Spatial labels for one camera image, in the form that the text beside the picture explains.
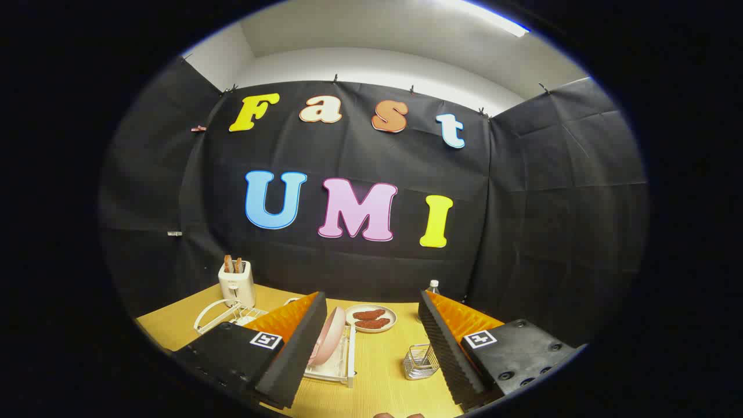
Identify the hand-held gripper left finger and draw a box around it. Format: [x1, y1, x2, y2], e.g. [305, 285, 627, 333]
[172, 291, 329, 410]

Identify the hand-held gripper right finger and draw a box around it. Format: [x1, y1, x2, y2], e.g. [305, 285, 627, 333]
[418, 289, 584, 413]

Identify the metal wire basket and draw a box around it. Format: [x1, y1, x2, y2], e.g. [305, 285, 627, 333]
[403, 344, 441, 381]

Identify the pink plate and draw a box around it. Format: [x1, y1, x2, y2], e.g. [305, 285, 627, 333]
[308, 307, 347, 366]

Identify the white wire dish rack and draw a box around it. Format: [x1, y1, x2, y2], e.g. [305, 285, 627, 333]
[193, 297, 356, 388]

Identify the beige plate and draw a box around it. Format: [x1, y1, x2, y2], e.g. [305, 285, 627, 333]
[345, 304, 398, 333]

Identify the white toaster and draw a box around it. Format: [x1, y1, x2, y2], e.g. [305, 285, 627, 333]
[218, 261, 257, 308]

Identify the black backdrop cloth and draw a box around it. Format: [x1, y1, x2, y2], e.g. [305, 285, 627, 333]
[98, 57, 650, 349]

